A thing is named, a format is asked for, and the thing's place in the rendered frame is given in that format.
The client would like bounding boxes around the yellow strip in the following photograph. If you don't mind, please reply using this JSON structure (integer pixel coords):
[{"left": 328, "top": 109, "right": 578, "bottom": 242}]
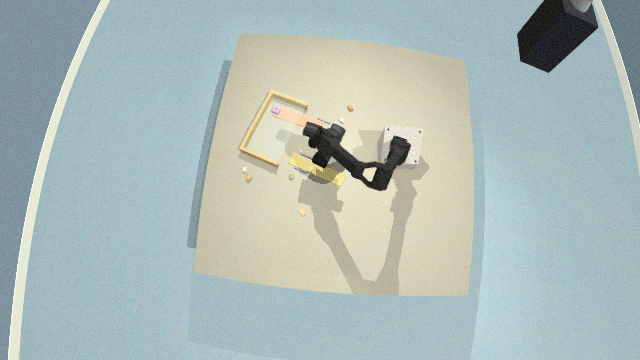
[{"left": 288, "top": 152, "right": 346, "bottom": 187}]

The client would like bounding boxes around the tan open wooden tray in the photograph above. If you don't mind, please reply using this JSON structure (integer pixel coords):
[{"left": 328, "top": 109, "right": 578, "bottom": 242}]
[{"left": 239, "top": 89, "right": 307, "bottom": 168}]

